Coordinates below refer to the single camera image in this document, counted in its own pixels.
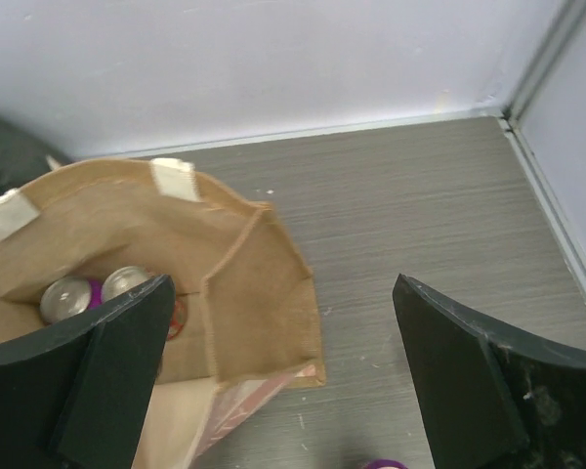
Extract tan canvas tote bag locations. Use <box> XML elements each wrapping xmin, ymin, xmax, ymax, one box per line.
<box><xmin>0</xmin><ymin>158</ymin><xmax>325</xmax><ymax>468</ymax></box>

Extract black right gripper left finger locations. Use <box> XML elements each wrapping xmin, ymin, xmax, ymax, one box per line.
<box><xmin>0</xmin><ymin>275</ymin><xmax>176</xmax><ymax>468</ymax></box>

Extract black floral cushion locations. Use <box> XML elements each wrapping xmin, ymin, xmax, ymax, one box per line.
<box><xmin>0</xmin><ymin>117</ymin><xmax>73</xmax><ymax>195</ymax></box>

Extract purple Fanta can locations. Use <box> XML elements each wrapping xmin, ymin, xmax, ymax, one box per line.
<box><xmin>361</xmin><ymin>459</ymin><xmax>407</xmax><ymax>469</ymax></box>
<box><xmin>39</xmin><ymin>276</ymin><xmax>102</xmax><ymax>323</ymax></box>

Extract red Coke can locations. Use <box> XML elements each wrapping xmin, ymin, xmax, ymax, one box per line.
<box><xmin>101</xmin><ymin>266</ymin><xmax>188</xmax><ymax>340</ymax></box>

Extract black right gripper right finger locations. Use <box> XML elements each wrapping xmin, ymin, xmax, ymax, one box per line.
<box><xmin>393</xmin><ymin>275</ymin><xmax>586</xmax><ymax>468</ymax></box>

